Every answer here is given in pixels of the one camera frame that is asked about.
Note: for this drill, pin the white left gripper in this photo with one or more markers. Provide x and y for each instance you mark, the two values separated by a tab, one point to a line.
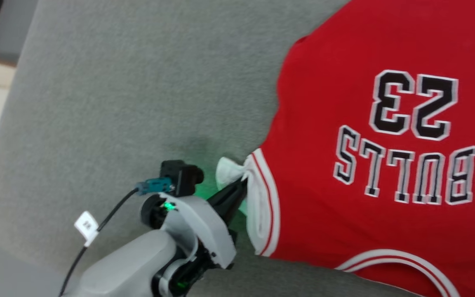
196	222

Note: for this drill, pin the red and white basketball jersey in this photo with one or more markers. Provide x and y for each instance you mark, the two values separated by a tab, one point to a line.
324	103

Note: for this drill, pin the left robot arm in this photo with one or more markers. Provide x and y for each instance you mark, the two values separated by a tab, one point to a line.
130	260

